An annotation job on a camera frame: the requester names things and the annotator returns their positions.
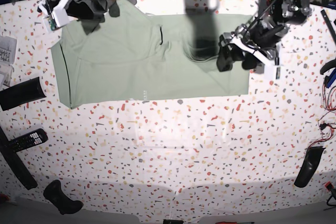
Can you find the long black bar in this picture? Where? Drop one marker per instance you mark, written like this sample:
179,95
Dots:
16,164

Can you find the small clear plastic box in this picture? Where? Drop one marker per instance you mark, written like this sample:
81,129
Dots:
6,73

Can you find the black TV remote control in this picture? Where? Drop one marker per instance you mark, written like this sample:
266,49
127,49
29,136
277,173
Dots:
28,140

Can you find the black game controller grip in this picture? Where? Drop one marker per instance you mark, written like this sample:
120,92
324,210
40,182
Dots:
63,203

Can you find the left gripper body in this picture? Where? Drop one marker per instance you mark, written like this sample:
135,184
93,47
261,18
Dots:
260,37

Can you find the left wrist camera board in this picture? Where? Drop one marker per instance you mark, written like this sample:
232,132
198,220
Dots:
272,72

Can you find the light green T-shirt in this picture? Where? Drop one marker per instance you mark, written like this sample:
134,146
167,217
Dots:
132,55

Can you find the black curved handle piece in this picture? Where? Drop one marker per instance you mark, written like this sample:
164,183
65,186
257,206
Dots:
310,164

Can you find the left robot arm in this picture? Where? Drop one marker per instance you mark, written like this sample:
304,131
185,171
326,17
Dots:
277,12

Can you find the black metal strip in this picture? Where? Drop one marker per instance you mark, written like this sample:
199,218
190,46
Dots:
329,25

